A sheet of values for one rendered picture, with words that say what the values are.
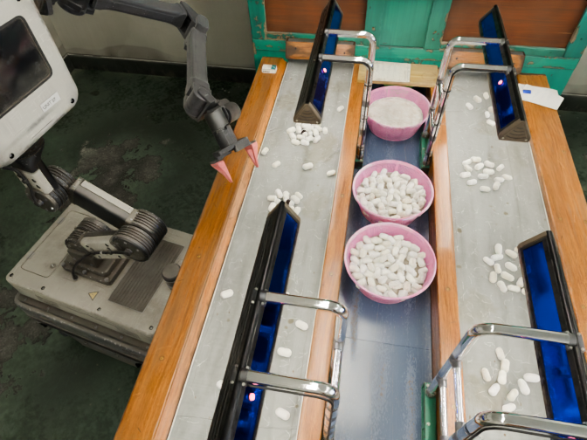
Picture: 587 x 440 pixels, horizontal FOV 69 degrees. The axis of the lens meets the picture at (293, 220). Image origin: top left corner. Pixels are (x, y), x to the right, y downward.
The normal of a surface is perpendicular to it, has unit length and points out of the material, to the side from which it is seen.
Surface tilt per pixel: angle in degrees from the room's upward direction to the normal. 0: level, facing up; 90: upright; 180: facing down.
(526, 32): 89
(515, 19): 90
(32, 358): 0
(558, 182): 0
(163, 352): 0
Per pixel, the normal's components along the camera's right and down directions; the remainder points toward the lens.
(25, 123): 0.94, 0.26
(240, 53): -0.19, 0.78
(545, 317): -0.85, -0.43
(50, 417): -0.04, -0.62
